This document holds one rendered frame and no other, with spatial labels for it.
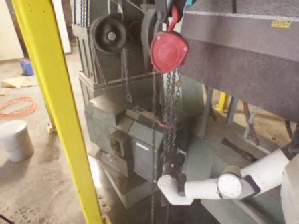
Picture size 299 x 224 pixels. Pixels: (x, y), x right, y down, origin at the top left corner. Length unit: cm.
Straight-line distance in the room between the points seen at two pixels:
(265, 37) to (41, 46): 98
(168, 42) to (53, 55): 43
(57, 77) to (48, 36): 15
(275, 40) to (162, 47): 56
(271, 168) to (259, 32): 69
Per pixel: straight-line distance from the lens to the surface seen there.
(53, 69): 80
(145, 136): 118
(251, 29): 115
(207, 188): 76
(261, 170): 70
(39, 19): 77
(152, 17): 168
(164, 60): 76
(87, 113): 154
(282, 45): 107
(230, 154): 146
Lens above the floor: 153
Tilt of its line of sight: 31 degrees down
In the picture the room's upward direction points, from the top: straight up
